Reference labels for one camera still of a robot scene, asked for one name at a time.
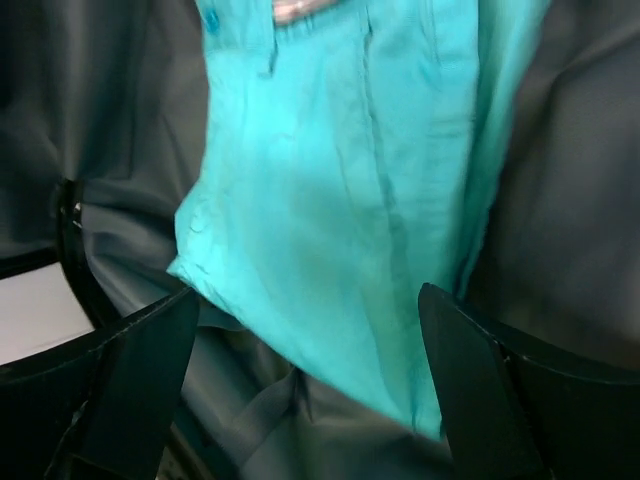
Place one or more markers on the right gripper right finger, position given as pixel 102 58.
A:
pixel 516 407

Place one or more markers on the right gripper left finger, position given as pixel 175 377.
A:
pixel 99 406

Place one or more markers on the pink teal kids suitcase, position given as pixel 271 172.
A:
pixel 104 110

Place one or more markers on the turquoise shorts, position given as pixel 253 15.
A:
pixel 353 150

